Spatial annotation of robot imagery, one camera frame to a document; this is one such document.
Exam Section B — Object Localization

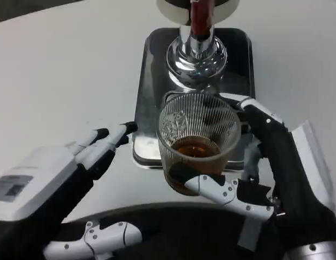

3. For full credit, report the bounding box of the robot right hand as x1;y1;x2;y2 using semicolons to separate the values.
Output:
167;93;336;260

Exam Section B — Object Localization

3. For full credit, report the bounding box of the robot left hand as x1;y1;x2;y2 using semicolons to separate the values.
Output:
0;121;144;260

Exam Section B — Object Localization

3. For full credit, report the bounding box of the clear ribbed glass cup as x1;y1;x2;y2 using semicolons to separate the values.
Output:
156;92;242;196

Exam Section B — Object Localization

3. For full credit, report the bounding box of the steel drip tray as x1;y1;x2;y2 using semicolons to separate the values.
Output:
132;27;257;170

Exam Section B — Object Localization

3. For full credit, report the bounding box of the drink dispenser with chrome base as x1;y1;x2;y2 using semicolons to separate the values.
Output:
156;0;241;92

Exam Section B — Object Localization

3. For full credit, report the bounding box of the red tap handle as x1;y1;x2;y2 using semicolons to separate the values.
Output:
190;0;215;36

